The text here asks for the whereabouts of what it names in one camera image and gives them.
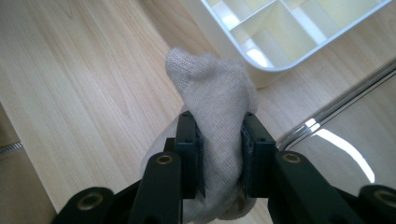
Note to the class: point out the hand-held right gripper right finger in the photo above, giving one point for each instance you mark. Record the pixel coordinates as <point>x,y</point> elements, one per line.
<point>258,165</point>

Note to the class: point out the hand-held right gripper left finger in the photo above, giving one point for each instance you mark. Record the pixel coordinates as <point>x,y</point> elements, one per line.
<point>190,161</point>

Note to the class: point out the beige sock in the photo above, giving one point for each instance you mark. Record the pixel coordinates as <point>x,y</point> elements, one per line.
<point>214,102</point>

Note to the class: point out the white compartment storage box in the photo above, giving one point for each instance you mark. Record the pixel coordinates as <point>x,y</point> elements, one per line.
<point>280,34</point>

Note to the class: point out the ribbed metal strip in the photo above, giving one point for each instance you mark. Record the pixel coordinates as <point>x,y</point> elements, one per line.
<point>11,147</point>

